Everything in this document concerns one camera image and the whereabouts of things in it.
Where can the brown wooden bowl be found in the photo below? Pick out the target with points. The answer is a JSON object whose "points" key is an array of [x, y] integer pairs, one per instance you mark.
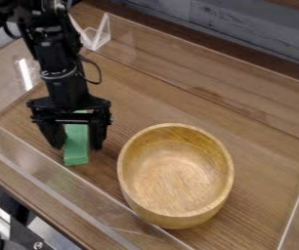
{"points": [[176, 174]]}

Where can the black metal table frame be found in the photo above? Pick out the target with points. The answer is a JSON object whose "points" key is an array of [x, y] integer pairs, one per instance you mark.
{"points": [[16, 235]]}

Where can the green rectangular block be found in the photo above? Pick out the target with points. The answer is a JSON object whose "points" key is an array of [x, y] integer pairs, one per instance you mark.
{"points": [[76, 152]]}

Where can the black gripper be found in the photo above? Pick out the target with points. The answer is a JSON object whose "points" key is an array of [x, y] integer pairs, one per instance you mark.
{"points": [[69, 104]]}

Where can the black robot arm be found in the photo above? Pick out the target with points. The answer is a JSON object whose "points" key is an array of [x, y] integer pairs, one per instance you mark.
{"points": [[54, 44]]}

